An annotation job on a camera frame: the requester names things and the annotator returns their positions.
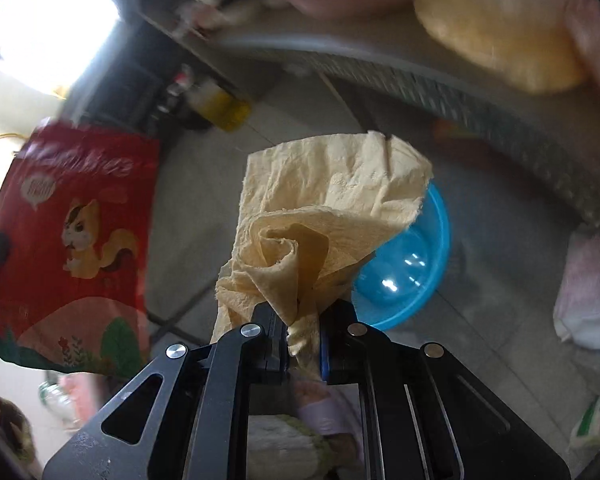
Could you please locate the cream fluffy rug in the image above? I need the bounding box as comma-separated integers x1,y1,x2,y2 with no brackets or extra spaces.
247,412,333,480

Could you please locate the cooking oil bottle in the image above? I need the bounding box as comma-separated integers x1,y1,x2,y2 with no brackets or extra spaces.
192,77,252,133

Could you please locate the yellow paper towel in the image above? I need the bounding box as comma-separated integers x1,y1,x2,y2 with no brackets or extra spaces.
211,130,435,383

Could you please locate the perforated metal shelf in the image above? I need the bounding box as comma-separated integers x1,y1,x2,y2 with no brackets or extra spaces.
145,7,600,241

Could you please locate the pink slipper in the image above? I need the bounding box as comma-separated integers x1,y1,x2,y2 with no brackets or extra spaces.
299,395,362,437

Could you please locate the person's foot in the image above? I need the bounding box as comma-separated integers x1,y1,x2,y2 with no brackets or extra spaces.
292,380,333,408

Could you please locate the red snack bag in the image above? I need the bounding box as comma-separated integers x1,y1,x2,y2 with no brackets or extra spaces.
0,122,162,378

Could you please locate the blue plastic basket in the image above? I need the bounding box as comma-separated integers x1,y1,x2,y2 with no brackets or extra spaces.
352,182,452,332

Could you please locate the white plastic bag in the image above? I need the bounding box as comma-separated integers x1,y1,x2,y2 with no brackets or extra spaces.
552,232,600,351

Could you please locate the clear bag with yellow contents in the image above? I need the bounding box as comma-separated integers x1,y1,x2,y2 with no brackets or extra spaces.
412,0,588,93

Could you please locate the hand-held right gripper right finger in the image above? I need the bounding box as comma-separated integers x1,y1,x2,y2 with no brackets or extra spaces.
317,302,571,480

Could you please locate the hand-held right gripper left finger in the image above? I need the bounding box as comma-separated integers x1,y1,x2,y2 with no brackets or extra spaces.
42,302,293,480

